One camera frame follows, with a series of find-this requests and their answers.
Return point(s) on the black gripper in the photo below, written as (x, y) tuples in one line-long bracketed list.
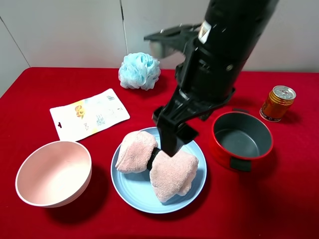
[(171, 119)]

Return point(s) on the pink towel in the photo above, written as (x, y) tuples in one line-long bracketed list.
[(169, 175)]

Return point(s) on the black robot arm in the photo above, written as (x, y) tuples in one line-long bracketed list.
[(215, 53)]

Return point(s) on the light blue plate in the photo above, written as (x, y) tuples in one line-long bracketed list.
[(136, 190)]

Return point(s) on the blue mesh bath loofah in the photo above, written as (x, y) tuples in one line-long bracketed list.
[(139, 71)]

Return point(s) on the white snack pouch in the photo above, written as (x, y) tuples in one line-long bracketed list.
[(86, 117)]

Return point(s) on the orange gold drink can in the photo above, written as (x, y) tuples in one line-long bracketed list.
[(277, 103)]

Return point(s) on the red tablecloth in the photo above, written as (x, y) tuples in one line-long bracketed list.
[(280, 200)]

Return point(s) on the pink bowl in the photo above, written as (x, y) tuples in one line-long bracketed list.
[(54, 175)]

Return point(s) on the red pot with black handles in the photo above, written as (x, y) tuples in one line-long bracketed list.
[(239, 141)]

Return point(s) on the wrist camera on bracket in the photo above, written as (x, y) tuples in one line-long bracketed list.
[(170, 40)]

